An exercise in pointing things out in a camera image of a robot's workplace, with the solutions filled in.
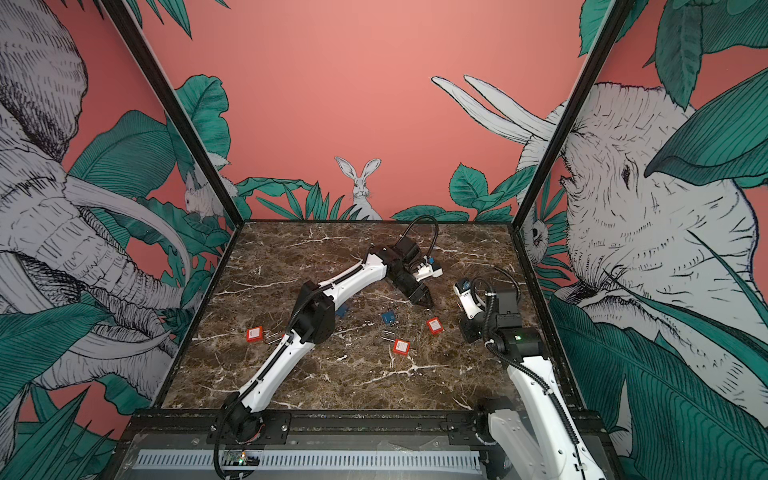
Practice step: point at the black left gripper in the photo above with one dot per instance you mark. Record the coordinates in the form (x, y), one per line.
(416, 295)

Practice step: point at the red padlock far left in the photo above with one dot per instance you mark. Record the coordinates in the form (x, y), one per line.
(255, 334)

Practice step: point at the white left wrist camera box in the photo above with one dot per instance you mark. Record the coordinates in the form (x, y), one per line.
(427, 268)

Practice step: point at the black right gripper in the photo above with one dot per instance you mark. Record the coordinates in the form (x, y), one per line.
(469, 333)

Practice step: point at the black enclosure corner post left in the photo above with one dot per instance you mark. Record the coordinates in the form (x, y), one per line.
(126, 25)

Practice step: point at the red padlock long shackle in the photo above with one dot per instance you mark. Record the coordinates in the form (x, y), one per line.
(435, 326)

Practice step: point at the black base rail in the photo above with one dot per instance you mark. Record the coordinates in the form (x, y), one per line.
(460, 427)

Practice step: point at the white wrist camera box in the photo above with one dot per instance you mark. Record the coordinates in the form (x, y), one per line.
(427, 268)
(469, 302)

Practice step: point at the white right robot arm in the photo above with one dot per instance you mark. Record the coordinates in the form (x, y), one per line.
(542, 442)

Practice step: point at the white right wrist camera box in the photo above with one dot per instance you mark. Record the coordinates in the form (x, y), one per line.
(469, 302)

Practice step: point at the red padlock white label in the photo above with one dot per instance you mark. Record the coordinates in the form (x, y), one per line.
(399, 346)

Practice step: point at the black enclosure corner post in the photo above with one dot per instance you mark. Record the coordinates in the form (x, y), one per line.
(612, 24)
(126, 25)

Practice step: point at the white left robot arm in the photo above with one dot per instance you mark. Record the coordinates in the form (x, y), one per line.
(313, 321)

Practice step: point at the white slotted cable duct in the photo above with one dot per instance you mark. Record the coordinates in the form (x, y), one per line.
(311, 460)

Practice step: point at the black enclosure corner post right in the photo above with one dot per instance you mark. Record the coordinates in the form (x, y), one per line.
(612, 24)

